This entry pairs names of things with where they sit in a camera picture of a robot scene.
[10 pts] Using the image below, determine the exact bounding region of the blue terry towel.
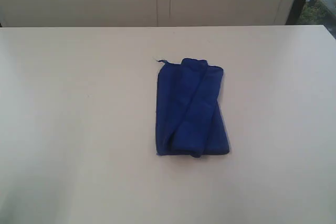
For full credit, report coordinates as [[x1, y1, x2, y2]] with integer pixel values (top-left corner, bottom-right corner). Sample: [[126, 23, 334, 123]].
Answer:
[[155, 58, 230, 158]]

